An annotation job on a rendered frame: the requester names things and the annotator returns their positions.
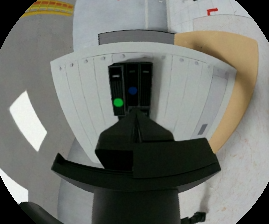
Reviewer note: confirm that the white rack frame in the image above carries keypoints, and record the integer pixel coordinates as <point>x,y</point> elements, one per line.
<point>189,96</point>

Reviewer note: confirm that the tan flat board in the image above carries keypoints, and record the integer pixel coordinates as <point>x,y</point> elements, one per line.
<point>242,53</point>

